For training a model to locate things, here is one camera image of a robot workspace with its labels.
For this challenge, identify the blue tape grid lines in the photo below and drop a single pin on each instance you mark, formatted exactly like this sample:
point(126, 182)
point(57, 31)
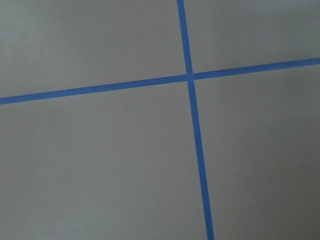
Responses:
point(190, 77)

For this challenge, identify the brown table cover sheet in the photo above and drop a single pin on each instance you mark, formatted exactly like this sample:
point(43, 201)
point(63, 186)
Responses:
point(122, 165)

